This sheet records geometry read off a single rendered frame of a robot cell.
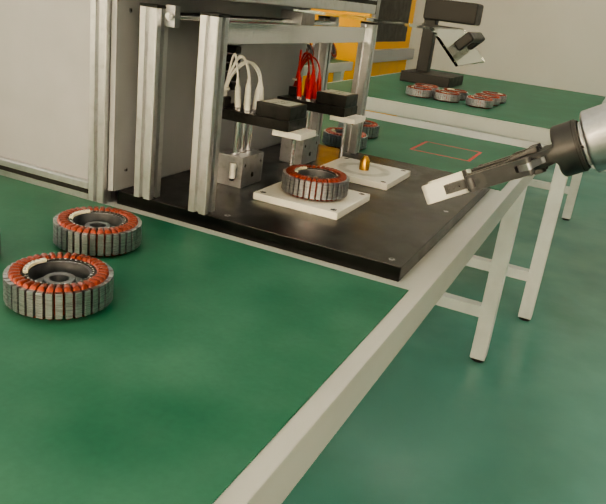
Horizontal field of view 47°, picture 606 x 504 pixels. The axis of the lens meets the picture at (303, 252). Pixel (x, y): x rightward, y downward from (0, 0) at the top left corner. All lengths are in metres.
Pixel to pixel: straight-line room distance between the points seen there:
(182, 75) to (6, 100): 0.29
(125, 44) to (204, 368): 0.58
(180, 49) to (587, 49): 5.38
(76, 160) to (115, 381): 0.58
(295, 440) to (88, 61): 0.71
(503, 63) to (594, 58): 0.73
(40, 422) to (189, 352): 0.17
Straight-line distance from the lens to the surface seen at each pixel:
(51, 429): 0.59
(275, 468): 0.56
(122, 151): 1.12
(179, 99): 1.22
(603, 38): 6.37
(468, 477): 1.89
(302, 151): 1.39
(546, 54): 6.40
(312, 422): 0.61
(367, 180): 1.31
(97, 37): 1.09
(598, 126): 1.01
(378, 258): 0.94
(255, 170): 1.22
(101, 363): 0.68
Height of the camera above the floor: 1.09
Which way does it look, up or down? 20 degrees down
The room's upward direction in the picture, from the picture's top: 7 degrees clockwise
